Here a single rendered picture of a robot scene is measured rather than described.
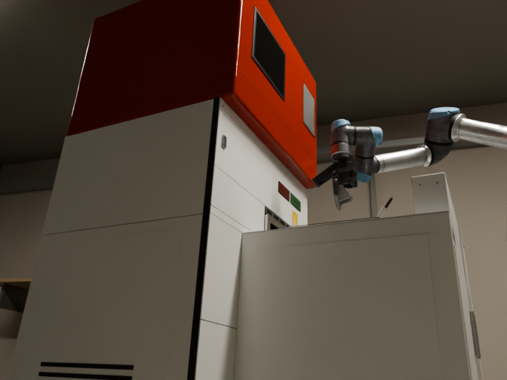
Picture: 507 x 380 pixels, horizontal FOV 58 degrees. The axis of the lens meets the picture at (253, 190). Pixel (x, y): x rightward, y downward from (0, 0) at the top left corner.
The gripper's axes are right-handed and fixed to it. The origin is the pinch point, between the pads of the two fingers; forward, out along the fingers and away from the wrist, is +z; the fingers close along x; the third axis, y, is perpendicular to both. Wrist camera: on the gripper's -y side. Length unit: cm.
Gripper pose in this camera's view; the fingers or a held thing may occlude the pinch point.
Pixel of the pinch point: (336, 206)
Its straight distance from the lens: 169.8
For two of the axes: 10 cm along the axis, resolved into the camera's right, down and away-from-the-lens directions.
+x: 3.7, 3.8, 8.5
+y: 9.3, -1.1, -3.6
